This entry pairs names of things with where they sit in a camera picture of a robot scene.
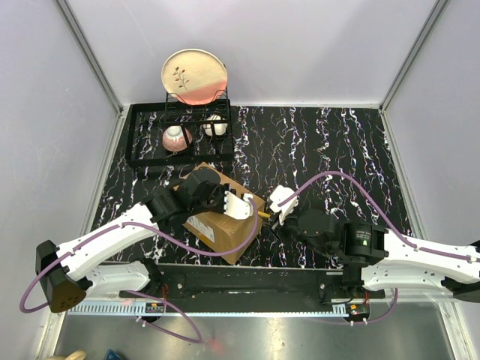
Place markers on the yellow utility knife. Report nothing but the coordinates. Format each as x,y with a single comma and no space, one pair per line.
263,214

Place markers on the black wire dish rack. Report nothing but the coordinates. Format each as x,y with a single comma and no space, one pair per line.
147,122

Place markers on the beige pink floral plate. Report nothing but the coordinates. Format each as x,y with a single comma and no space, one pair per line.
194,77

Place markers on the dark blue tray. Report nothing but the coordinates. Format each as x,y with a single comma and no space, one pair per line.
111,355

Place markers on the small white cup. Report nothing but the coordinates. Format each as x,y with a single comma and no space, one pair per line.
211,128

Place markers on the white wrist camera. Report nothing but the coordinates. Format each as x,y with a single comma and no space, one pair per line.
282,202
236,207

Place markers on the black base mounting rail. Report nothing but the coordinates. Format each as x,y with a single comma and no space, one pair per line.
179,281

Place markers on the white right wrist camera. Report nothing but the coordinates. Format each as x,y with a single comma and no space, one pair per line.
282,202

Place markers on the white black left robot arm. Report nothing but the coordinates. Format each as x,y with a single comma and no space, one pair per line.
62,269

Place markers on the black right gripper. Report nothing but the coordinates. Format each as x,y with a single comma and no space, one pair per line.
282,229

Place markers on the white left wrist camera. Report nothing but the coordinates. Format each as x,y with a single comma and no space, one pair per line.
236,207

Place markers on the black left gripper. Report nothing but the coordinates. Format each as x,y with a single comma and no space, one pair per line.
221,188

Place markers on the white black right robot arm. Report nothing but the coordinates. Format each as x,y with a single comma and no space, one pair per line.
375,258

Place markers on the pink patterned bowl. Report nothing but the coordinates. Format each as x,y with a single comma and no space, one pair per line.
175,138

